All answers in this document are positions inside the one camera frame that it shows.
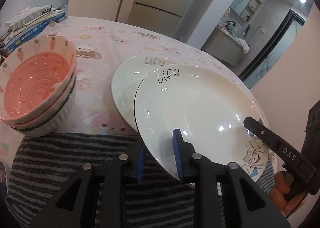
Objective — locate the pink strawberry ceramic bowl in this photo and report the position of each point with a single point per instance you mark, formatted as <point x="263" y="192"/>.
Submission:
<point x="34" y="75"/>

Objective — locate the grey striped long box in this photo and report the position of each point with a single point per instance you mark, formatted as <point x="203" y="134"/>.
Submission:
<point x="26" y="16"/>

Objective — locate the right hand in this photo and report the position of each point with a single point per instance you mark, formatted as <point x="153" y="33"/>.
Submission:
<point x="278" y="191"/>

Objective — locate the white life plate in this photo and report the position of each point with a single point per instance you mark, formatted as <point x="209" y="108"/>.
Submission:
<point x="207" y="108"/>
<point x="126" y="80"/>

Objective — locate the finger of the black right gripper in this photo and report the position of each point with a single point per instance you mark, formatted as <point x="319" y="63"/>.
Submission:
<point x="272" y="140"/>

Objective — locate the pink cartoon tablecloth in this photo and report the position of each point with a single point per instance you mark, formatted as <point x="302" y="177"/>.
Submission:
<point x="103" y="45"/>

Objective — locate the bathroom vanity cabinet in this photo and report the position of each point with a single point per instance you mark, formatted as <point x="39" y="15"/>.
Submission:
<point x="226" y="47"/>

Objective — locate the green notebook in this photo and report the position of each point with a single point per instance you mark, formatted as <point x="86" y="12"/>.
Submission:
<point x="48" y="16"/>

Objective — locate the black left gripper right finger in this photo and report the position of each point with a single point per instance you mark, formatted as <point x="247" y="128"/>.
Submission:
<point x="225" y="195"/>

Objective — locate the white ribbed bowl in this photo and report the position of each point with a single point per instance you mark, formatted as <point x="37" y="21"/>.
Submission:
<point x="54" y="121"/>

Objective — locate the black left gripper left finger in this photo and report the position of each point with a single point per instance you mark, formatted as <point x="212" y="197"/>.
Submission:
<point x="95" y="194"/>

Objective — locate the grey striped clothing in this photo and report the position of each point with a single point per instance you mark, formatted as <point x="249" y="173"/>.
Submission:
<point x="43" y="164"/>

